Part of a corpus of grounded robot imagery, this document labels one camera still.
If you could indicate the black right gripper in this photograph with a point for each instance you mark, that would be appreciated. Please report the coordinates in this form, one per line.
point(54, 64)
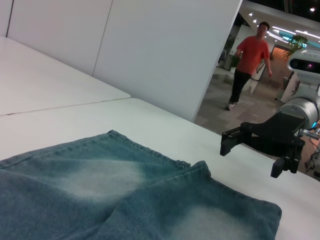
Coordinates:
point(277, 132)

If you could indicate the blue denim shorts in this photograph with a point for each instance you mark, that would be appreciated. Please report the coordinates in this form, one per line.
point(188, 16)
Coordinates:
point(75, 190)

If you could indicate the person in orange shirt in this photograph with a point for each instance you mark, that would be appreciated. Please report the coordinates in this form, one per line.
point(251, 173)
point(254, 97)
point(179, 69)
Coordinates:
point(251, 55)

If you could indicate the green leafy indoor plant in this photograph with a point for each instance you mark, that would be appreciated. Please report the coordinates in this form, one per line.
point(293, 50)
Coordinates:
point(297, 42)

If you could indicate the white partition panel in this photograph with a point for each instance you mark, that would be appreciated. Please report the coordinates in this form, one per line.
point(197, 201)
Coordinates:
point(60, 30)
point(162, 55)

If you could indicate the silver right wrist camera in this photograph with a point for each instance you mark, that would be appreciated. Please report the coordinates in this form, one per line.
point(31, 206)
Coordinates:
point(303, 65)

